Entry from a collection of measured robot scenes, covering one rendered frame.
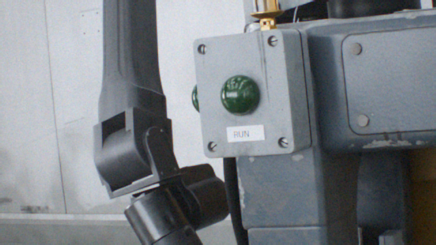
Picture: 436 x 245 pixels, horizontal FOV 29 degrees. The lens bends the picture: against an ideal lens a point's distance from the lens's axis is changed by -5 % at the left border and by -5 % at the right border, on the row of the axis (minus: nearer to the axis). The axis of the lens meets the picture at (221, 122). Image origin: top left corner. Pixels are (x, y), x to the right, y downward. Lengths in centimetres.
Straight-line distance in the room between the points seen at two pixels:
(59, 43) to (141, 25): 648
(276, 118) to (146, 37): 38
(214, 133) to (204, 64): 5
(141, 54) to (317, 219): 36
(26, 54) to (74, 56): 55
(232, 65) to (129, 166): 30
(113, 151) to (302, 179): 30
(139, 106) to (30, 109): 679
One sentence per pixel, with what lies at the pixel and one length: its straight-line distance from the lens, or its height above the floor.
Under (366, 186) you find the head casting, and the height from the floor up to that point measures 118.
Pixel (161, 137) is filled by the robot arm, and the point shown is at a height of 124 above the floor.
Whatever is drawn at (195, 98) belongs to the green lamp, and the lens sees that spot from 68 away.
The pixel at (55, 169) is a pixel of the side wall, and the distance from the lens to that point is 760.
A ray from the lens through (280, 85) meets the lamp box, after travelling 64.
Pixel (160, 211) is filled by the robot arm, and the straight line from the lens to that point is 92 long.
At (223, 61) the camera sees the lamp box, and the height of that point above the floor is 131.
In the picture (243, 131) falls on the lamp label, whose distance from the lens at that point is 65.
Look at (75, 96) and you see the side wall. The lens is 737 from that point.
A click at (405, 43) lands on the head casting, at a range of 65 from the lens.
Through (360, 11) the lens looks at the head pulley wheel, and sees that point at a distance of 78.
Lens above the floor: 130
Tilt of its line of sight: 3 degrees down
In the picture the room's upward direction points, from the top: 6 degrees counter-clockwise
